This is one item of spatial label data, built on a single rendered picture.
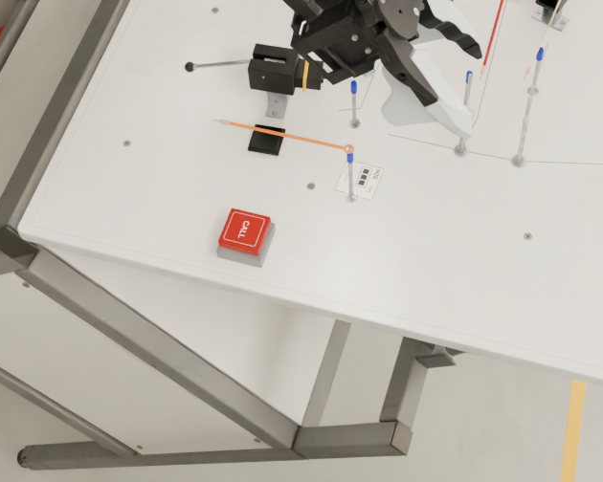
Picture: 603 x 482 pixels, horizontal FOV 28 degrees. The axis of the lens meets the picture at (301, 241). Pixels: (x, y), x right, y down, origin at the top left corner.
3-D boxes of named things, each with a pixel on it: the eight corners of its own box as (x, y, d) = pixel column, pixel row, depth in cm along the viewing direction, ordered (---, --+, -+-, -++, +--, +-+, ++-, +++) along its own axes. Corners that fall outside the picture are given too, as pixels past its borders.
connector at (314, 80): (286, 67, 150) (286, 56, 148) (324, 71, 150) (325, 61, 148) (283, 85, 149) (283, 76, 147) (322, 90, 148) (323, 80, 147)
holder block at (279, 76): (257, 63, 152) (256, 42, 148) (301, 70, 151) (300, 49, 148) (250, 89, 150) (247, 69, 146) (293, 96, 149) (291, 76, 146)
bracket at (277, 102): (273, 88, 156) (270, 63, 152) (291, 91, 156) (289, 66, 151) (264, 116, 154) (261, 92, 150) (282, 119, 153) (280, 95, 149)
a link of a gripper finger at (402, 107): (423, 153, 98) (362, 62, 95) (483, 130, 95) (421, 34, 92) (411, 174, 96) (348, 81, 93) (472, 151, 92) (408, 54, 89)
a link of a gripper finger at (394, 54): (434, 87, 94) (374, -4, 91) (452, 79, 93) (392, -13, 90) (414, 118, 91) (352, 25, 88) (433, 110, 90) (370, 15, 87)
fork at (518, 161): (524, 169, 148) (537, 98, 136) (509, 165, 148) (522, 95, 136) (527, 157, 149) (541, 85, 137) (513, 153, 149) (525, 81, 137)
